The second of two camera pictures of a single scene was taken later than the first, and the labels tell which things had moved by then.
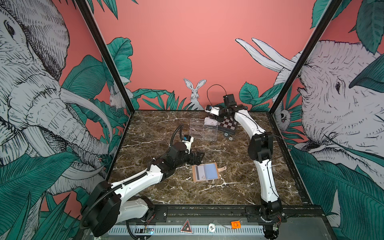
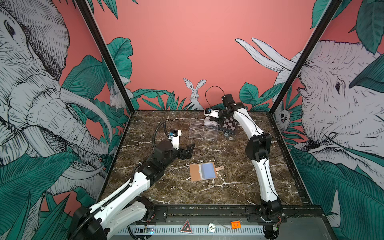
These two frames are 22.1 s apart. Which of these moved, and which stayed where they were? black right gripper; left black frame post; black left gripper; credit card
Moved: black left gripper
Stayed: credit card; black right gripper; left black frame post
